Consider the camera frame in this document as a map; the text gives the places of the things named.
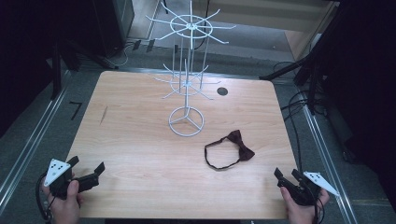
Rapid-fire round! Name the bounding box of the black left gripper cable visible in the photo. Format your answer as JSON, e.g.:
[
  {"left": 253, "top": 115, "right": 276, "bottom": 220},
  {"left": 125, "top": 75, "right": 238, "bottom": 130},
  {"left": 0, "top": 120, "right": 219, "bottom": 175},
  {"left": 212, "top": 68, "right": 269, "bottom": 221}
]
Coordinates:
[{"left": 35, "top": 172, "right": 54, "bottom": 224}]

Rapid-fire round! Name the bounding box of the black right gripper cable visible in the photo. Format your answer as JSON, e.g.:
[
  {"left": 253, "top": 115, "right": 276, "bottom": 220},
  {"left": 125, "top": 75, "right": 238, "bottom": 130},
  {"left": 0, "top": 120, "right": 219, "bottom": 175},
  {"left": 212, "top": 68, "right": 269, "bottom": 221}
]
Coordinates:
[{"left": 312, "top": 199, "right": 327, "bottom": 224}]

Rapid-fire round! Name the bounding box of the person's right hand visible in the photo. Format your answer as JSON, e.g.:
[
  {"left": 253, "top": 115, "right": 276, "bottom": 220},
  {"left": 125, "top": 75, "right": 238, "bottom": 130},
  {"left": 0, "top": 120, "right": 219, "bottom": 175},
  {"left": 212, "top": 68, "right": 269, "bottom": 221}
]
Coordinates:
[{"left": 279, "top": 186, "right": 331, "bottom": 224}]

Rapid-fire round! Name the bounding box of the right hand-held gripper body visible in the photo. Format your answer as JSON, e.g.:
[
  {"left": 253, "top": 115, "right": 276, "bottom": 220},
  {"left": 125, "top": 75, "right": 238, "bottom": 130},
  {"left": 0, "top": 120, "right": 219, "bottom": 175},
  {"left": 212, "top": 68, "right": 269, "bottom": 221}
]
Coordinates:
[{"left": 276, "top": 170, "right": 341, "bottom": 207}]

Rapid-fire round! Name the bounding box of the dark red bow tie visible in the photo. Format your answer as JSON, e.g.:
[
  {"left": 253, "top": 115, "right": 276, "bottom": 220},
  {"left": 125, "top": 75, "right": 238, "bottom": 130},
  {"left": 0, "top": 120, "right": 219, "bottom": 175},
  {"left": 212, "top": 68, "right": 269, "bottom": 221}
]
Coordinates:
[{"left": 204, "top": 129, "right": 256, "bottom": 171}]

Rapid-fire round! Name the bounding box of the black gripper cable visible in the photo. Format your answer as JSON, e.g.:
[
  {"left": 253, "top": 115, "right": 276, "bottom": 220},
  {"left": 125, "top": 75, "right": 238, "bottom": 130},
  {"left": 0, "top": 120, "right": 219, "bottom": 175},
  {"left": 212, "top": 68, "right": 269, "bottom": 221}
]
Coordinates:
[
  {"left": 312, "top": 199, "right": 327, "bottom": 224},
  {"left": 35, "top": 172, "right": 54, "bottom": 224}
]

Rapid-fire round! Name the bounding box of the white wire display rack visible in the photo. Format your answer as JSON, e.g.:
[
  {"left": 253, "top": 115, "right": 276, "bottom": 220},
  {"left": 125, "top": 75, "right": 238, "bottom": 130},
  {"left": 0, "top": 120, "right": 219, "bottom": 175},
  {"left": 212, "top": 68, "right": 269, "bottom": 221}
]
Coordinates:
[{"left": 145, "top": 0, "right": 237, "bottom": 138}]

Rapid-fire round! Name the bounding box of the person's left hand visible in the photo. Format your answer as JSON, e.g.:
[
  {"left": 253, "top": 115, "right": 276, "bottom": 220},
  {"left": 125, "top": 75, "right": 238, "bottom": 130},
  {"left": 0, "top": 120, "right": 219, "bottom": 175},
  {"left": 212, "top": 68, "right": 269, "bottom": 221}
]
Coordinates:
[{"left": 41, "top": 178, "right": 85, "bottom": 224}]

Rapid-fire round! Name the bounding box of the black metal stand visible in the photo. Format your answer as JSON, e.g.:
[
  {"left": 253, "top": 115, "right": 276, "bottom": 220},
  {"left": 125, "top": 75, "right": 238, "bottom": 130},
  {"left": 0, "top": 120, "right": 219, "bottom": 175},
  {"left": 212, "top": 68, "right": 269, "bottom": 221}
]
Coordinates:
[
  {"left": 259, "top": 46, "right": 331, "bottom": 116},
  {"left": 49, "top": 36, "right": 120, "bottom": 101}
]

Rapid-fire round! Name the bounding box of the dark cabinet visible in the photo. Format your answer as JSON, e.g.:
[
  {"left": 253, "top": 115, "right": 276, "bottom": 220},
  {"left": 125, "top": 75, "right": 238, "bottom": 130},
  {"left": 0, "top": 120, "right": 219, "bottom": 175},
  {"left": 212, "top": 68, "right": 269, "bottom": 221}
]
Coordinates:
[{"left": 92, "top": 0, "right": 135, "bottom": 59}]

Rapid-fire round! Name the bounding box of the metal floor rail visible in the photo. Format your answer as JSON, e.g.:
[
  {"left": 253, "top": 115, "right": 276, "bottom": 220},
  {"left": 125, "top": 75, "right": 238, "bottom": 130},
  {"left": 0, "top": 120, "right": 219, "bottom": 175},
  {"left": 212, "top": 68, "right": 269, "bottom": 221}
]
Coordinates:
[
  {"left": 299, "top": 90, "right": 360, "bottom": 224},
  {"left": 0, "top": 69, "right": 73, "bottom": 216}
]

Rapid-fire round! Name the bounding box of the black floor cable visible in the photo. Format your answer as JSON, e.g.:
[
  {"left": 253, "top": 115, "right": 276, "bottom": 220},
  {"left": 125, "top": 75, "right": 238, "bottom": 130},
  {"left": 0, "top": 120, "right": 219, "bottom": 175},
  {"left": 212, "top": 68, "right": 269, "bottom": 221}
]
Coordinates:
[{"left": 272, "top": 61, "right": 328, "bottom": 174}]

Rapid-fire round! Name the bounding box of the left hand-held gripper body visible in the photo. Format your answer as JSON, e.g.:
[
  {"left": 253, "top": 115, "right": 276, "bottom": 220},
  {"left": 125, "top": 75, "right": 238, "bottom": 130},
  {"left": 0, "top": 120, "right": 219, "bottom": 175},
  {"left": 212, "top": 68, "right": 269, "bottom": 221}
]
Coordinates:
[{"left": 43, "top": 158, "right": 101, "bottom": 201}]

